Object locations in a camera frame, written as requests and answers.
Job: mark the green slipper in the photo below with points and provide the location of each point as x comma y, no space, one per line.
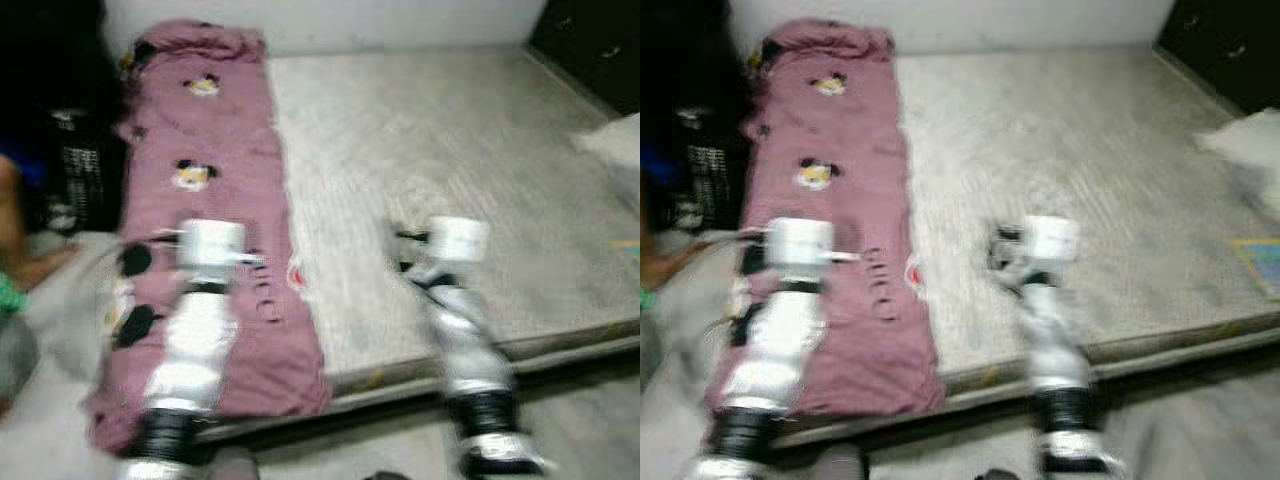
10,295

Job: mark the grey right robot leg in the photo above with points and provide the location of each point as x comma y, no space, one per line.
388,476
995,475

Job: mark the white quilted mattress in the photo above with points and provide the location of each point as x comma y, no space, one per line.
1070,150
450,150

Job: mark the pink cartoon print quilt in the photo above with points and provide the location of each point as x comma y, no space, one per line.
830,130
210,130

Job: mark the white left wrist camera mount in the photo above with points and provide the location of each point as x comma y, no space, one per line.
212,250
800,248

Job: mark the blue yellow children's book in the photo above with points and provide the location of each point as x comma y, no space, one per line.
1262,268
630,248

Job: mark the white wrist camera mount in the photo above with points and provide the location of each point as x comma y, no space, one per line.
800,248
1052,240
458,240
212,250

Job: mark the white pillow with tree print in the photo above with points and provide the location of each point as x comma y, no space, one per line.
620,150
1250,155

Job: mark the black bag with white print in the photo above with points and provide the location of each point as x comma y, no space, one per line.
708,170
85,170

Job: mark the person's bare leg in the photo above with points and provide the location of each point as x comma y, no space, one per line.
660,265
15,240

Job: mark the black tufted headboard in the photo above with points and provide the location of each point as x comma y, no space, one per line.
595,50
1230,45

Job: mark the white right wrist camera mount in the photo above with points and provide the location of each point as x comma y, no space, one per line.
1052,240
458,240

